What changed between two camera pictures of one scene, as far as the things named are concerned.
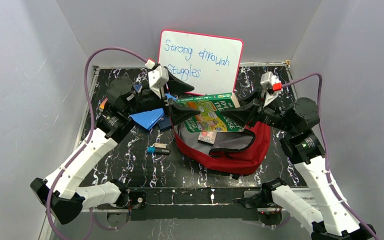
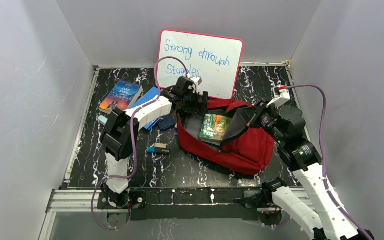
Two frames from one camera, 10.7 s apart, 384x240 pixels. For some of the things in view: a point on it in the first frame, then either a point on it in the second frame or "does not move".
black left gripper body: x=167 y=100 → x=195 y=100
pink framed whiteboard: x=210 y=63 does not move
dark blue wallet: x=166 y=124 does not move
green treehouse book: x=210 y=118 → x=213 y=128
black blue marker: x=161 y=151 does not move
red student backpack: x=236 y=153 does not move
